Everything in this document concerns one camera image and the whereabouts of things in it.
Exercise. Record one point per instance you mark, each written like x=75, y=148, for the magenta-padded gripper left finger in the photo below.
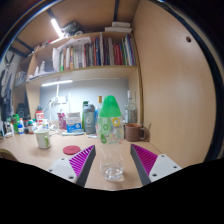
x=63, y=166

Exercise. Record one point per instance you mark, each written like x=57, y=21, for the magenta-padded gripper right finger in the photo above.
x=163, y=165

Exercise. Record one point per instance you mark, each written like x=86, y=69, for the clear bottle with green cap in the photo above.
x=110, y=133

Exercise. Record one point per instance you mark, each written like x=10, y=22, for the flat round red coaster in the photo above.
x=71, y=150

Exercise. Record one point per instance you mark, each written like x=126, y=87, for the blue and white box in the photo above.
x=73, y=123

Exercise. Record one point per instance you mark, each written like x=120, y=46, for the brown mug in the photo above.
x=132, y=132

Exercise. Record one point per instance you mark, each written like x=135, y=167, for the pink pouch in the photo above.
x=61, y=120

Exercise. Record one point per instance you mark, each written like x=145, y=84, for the grey shaker bottle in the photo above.
x=89, y=120

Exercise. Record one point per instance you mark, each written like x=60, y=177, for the red and white can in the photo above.
x=39, y=116

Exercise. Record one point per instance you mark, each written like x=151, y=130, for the small white bottle blue cap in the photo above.
x=20, y=128

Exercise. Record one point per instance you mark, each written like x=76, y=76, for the tall clear glass bottle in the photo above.
x=130, y=111

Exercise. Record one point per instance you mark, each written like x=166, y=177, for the dark green bottle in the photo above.
x=84, y=106

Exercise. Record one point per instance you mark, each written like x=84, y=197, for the green plastic container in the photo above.
x=15, y=123

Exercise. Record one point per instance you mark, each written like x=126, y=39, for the glass bottle with gold cap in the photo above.
x=99, y=101

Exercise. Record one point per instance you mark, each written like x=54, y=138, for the white light bar under shelf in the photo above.
x=56, y=83

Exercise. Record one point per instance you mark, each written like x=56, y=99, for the dark hanging clothes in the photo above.
x=6, y=86

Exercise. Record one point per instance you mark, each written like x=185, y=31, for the white ceiling light tube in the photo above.
x=56, y=27

